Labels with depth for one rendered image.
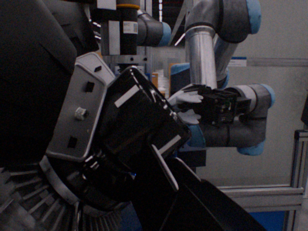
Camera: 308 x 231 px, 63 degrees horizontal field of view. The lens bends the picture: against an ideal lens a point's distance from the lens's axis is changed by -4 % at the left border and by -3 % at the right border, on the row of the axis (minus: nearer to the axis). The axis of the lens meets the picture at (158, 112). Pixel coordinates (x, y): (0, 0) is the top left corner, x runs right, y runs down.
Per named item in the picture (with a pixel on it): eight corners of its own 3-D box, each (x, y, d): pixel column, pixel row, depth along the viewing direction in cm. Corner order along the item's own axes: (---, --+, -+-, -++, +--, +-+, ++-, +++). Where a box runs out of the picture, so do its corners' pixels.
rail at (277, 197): (32, 215, 82) (30, 193, 81) (37, 209, 86) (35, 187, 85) (301, 210, 86) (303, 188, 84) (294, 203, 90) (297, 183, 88)
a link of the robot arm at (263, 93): (276, 114, 71) (278, 83, 69) (255, 119, 64) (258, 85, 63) (251, 109, 77) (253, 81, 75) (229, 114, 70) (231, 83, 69)
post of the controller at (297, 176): (292, 188, 84) (300, 132, 81) (288, 184, 87) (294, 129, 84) (301, 188, 85) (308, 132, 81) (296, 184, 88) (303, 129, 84)
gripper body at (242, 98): (221, 94, 52) (253, 90, 59) (190, 86, 58) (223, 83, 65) (216, 130, 54) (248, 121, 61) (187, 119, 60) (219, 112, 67)
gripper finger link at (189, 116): (179, 119, 48) (211, 111, 54) (160, 111, 53) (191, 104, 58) (179, 134, 49) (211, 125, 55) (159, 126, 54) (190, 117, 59)
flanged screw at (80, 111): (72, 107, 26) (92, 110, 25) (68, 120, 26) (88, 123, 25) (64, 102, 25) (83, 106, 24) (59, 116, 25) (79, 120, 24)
